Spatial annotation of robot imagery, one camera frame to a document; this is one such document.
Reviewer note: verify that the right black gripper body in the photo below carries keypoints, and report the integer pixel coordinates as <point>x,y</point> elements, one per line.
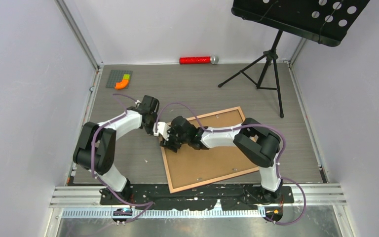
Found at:
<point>174,141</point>

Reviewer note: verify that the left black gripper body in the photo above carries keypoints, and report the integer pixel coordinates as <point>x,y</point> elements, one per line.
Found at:
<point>149,128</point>

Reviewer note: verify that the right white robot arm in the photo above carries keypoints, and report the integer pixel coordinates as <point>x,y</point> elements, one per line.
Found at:
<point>259,143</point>

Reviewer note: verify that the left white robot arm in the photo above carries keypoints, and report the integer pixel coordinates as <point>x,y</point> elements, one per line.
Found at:
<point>95,149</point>

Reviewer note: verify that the orange curved toy block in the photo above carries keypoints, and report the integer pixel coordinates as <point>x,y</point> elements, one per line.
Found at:
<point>122,84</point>

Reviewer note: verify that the grey building baseplate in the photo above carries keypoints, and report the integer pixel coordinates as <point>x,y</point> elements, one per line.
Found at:
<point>116,76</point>

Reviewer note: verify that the red toy microphone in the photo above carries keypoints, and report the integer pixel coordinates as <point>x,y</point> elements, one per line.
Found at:
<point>199,60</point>

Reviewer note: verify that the black music stand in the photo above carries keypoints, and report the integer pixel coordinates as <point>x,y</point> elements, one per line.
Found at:
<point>325,22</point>

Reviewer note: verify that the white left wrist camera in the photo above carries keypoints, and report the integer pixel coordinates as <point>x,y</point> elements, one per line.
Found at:
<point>137,103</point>

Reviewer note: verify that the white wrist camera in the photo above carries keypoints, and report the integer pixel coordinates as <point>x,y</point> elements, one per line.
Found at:
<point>161,129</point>
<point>137,103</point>

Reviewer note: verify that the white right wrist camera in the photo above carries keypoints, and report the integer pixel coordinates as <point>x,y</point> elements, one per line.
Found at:
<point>161,129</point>

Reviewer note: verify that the aluminium front rail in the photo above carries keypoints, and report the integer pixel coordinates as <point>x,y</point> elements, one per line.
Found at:
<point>97,202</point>

